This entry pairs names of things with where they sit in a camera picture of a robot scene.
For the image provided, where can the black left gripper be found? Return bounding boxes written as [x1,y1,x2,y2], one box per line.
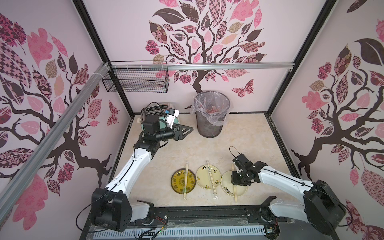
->
[156,123,194,142]

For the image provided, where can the disposable chopsticks red print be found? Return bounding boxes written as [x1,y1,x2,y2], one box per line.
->
[231,164,238,204]

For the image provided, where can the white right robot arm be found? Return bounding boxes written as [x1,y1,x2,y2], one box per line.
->
[231,154,347,240]

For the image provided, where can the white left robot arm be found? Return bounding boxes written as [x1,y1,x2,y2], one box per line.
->
[91,115,194,232]

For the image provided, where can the wrapped chopsticks on green plate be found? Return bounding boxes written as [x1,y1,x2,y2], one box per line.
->
[183,162,189,201]

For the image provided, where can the mint green toaster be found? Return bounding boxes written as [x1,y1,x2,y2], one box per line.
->
[140,102,180,131]

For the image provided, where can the black mesh trash bin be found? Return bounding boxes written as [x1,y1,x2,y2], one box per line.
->
[192,91,231,138]

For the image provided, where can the clear plastic bin liner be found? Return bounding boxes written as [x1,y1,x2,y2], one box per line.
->
[191,91,232,126]

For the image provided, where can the dark green yellow plate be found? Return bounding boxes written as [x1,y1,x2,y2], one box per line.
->
[171,169,197,195]

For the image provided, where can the cream middle plate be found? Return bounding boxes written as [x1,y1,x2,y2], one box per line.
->
[196,165,222,190]

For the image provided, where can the cream plate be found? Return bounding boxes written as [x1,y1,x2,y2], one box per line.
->
[221,171,248,197]
[196,165,222,190]

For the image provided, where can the cream right plate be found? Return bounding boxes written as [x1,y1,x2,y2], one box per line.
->
[221,171,248,197]

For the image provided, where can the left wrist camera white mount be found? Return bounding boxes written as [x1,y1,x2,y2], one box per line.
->
[165,108,180,129]

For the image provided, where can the black wire wall basket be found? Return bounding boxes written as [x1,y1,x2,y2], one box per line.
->
[103,60,170,93]

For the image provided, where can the aluminium frame bar back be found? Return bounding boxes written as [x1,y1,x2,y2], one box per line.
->
[112,62,295,71]

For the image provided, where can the aluminium frame bar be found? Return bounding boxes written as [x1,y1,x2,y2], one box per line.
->
[1,63,110,222]
[112,62,295,71]

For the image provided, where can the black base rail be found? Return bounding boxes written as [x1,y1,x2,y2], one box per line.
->
[130,205,288,227]

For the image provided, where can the white slotted cable duct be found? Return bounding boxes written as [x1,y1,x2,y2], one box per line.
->
[91,226,266,240]

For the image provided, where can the aluminium frame bar left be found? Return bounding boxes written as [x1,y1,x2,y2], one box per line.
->
[1,63,110,222]

